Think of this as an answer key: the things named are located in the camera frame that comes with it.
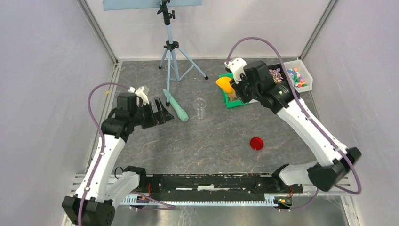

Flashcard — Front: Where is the clear plastic jar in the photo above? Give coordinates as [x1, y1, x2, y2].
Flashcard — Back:
[193, 97, 206, 120]

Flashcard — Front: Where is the yellow plastic scoop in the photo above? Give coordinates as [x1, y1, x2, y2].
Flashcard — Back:
[216, 76, 235, 93]

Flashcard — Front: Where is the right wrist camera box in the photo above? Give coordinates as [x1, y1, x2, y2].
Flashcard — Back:
[224, 57, 247, 84]

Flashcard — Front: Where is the light blue tripod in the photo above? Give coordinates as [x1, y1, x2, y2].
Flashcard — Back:
[157, 0, 209, 106]

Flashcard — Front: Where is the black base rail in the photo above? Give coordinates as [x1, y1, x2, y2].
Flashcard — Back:
[121, 173, 303, 207]

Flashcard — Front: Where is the black bin with swirl candies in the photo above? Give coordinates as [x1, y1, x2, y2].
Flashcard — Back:
[267, 64, 292, 94]

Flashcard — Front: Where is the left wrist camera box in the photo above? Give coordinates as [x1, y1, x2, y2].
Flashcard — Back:
[128, 85, 150, 106]

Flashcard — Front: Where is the red jar lid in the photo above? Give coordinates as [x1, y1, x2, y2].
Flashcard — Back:
[249, 137, 264, 151]

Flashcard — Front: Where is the light blue board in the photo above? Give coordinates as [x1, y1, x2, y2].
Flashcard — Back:
[102, 0, 203, 11]

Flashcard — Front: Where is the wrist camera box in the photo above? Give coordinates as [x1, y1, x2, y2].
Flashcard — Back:
[224, 57, 247, 84]
[128, 85, 150, 106]

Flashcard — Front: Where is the green plastic candy bin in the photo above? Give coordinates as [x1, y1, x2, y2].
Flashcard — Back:
[218, 73, 249, 109]

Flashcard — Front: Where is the mint green tube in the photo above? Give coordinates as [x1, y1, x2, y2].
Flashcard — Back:
[163, 89, 189, 122]

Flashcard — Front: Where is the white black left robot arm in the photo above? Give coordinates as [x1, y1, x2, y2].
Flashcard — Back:
[62, 92, 174, 226]

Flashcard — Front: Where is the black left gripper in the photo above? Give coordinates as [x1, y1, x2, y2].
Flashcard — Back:
[130, 97, 174, 129]

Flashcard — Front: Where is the white bin with colourful candies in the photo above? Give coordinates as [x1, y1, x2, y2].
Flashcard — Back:
[284, 60, 313, 93]

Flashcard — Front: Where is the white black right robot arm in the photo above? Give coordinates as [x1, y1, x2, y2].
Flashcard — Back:
[225, 58, 361, 192]

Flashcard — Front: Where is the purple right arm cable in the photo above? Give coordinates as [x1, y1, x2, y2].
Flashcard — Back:
[226, 37, 362, 195]

